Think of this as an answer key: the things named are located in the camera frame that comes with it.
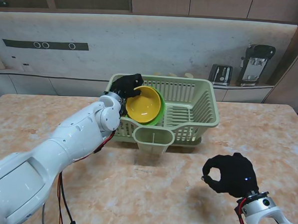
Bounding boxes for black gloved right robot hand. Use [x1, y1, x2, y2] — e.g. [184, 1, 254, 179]
[200, 150, 261, 200]

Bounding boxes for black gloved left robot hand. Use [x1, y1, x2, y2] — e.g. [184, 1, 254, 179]
[109, 71, 144, 100]

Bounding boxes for yellow plastic bowl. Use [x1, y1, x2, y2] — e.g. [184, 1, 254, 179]
[124, 85, 163, 125]

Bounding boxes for small deep green bowl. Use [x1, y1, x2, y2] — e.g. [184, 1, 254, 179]
[138, 88, 167, 127]

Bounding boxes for white kitchen counter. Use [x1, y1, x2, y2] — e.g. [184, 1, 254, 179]
[0, 68, 276, 109]

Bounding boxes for pale green plastic dish rack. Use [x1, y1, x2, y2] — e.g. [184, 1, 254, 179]
[104, 73, 222, 148]

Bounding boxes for pale green cutlery holder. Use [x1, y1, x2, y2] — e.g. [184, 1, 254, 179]
[132, 125, 176, 155]

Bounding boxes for black toaster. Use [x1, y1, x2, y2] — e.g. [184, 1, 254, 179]
[208, 64, 234, 86]

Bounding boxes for black silver coffee machine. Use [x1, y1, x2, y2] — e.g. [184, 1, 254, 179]
[236, 42, 277, 88]

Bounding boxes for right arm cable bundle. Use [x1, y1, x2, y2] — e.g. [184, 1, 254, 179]
[234, 196, 253, 224]

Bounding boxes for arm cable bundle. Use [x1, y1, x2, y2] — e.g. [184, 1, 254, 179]
[234, 196, 253, 224]
[41, 126, 116, 224]

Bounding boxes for black wall strip with rings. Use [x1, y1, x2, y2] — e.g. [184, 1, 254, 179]
[1, 38, 90, 52]

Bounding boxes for wooden wall cabinet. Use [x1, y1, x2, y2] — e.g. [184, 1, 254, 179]
[0, 0, 298, 25]

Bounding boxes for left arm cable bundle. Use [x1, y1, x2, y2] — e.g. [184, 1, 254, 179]
[41, 126, 116, 224]

